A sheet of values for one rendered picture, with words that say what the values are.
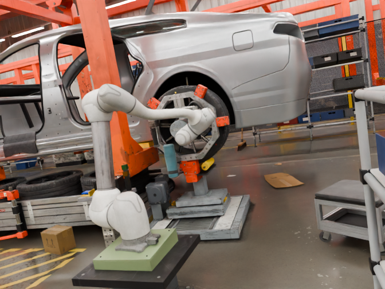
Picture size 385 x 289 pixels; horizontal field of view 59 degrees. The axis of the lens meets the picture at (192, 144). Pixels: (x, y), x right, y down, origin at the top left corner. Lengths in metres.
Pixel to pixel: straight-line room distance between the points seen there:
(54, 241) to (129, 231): 1.40
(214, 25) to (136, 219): 1.89
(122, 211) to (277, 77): 1.77
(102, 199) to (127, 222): 0.22
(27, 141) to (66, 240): 1.33
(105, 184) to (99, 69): 1.17
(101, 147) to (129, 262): 0.61
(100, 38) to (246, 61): 1.19
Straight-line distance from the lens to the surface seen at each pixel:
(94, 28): 2.85
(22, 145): 4.02
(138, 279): 1.67
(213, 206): 2.89
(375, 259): 1.23
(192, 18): 3.17
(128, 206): 1.74
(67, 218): 3.34
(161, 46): 3.16
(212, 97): 2.73
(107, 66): 2.78
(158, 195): 2.91
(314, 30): 6.41
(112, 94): 1.77
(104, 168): 1.90
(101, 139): 1.90
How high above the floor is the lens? 1.05
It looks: 7 degrees down
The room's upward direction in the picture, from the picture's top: 10 degrees counter-clockwise
